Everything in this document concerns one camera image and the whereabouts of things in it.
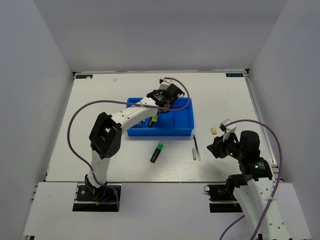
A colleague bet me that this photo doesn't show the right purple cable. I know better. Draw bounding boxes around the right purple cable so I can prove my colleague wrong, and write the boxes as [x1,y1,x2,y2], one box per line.
[219,119,283,240]

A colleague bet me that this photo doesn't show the corner label sticker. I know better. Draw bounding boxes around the corner label sticker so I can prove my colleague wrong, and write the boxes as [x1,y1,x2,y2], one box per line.
[75,74,93,79]
[225,72,244,78]

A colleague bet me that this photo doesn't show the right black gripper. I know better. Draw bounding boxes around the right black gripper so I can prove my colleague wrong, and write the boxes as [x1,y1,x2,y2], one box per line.
[206,130,245,160]

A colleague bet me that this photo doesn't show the blue divided plastic tray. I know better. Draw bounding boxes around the blue divided plastic tray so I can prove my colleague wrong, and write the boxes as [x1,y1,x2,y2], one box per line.
[127,97,194,137]

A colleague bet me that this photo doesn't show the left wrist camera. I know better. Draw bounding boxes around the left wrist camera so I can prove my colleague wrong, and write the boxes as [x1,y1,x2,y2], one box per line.
[158,78,173,90]

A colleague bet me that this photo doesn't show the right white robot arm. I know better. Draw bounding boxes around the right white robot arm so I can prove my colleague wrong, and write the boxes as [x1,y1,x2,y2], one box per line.
[204,130,292,240]

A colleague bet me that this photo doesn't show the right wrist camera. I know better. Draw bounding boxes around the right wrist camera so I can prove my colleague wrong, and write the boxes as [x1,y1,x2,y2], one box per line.
[219,118,237,142]

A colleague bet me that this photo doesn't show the small beige eraser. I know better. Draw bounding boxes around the small beige eraser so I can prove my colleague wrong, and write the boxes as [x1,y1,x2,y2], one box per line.
[211,128,217,135]

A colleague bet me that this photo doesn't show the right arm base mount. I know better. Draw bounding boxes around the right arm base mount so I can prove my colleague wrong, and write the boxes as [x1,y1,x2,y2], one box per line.
[203,184,243,213]

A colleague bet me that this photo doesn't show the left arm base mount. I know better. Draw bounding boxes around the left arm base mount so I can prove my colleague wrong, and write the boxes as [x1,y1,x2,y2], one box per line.
[72,184,120,213]

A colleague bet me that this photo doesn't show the white eraser stick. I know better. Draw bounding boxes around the white eraser stick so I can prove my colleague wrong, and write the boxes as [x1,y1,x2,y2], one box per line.
[192,148,197,161]

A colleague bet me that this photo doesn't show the left corner label sticker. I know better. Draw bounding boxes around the left corner label sticker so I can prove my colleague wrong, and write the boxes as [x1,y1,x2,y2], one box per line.
[75,74,93,79]

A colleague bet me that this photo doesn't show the green cap black highlighter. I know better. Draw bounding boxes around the green cap black highlighter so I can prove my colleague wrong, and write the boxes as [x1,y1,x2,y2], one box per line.
[150,143,164,163]

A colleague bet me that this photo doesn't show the blue pen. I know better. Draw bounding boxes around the blue pen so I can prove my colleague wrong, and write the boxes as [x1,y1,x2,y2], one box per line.
[192,134,201,161]

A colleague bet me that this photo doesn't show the yellow cap black highlighter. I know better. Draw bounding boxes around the yellow cap black highlighter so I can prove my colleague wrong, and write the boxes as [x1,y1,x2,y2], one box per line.
[147,115,158,128]

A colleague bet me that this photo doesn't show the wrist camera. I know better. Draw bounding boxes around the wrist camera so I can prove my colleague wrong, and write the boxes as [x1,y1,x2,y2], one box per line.
[219,118,237,142]
[158,78,173,90]

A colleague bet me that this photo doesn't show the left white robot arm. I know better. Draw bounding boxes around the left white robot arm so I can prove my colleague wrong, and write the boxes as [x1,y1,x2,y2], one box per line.
[85,81,185,200]

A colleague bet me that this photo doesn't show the right corner label sticker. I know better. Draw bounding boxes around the right corner label sticker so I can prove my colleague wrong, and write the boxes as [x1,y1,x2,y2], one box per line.
[225,72,244,78]

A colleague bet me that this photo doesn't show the aluminium table rail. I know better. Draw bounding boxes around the aluminium table rail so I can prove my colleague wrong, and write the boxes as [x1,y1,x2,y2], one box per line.
[244,69,285,182]

